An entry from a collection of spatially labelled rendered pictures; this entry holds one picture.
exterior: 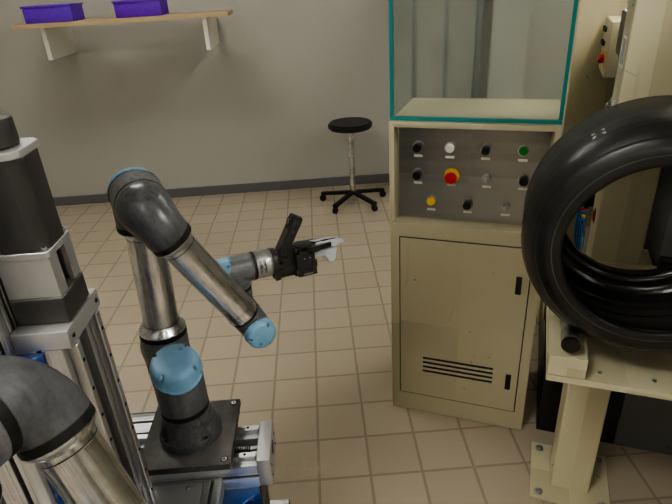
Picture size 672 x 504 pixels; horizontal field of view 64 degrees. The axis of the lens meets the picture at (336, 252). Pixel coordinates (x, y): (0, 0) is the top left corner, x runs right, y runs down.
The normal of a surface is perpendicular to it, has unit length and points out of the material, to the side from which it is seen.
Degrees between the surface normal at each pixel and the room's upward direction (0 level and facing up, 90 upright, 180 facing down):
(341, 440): 0
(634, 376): 0
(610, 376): 0
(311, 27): 90
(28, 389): 62
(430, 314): 90
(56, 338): 90
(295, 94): 90
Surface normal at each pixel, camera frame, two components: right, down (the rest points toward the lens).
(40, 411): 0.90, 0.03
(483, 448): -0.06, -0.89
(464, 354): -0.33, 0.44
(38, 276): 0.05, 0.45
